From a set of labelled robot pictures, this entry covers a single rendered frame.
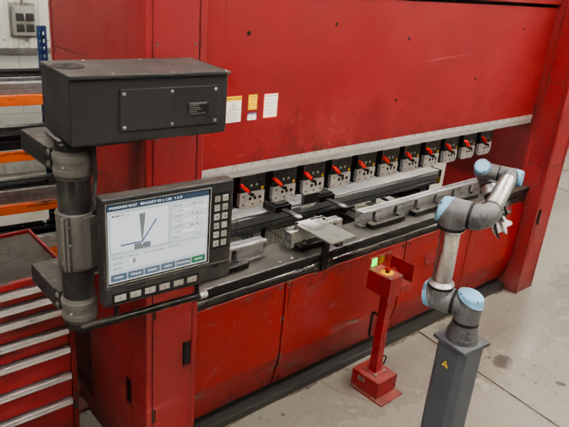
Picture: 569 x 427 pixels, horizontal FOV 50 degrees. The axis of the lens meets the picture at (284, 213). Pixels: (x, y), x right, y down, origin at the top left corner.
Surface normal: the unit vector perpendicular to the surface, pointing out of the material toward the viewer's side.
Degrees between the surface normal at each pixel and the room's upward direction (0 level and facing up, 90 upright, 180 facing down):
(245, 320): 90
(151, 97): 90
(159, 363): 90
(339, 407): 0
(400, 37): 90
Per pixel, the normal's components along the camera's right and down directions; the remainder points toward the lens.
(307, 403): 0.08, -0.92
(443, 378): -0.82, 0.15
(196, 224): 0.61, 0.35
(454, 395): -0.18, 0.36
